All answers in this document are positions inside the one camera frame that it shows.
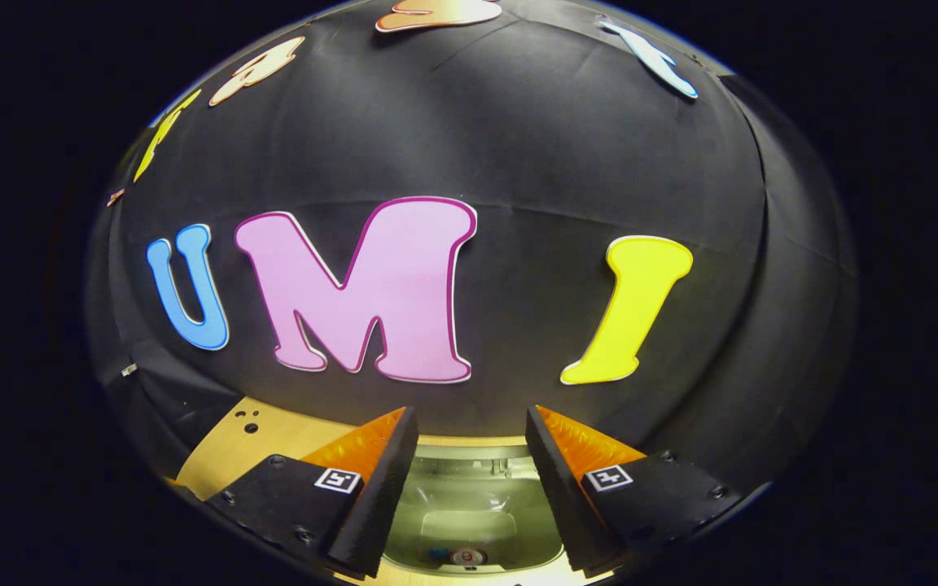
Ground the black backdrop cloth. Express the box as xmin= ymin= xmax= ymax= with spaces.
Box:
xmin=85 ymin=0 xmax=859 ymax=505

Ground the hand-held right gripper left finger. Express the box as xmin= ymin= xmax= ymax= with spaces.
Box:
xmin=204 ymin=405 xmax=419 ymax=580

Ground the pale green desktop garbage bin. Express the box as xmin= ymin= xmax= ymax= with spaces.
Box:
xmin=384 ymin=444 xmax=568 ymax=575

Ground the wooden desktop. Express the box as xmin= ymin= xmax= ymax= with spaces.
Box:
xmin=176 ymin=396 xmax=612 ymax=586

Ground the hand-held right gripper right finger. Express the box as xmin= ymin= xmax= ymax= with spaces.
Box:
xmin=526 ymin=405 xmax=743 ymax=579

